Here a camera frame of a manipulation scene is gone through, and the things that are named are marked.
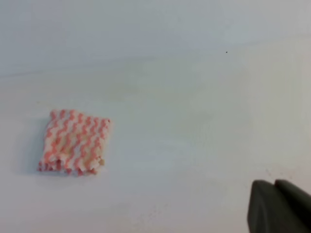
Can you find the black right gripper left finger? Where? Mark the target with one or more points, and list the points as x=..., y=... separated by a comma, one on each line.
x=269, y=211

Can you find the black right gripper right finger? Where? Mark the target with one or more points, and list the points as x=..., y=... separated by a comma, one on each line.
x=297, y=198

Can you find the pink and white striped rag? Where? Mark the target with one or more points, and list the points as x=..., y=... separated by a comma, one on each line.
x=74, y=143

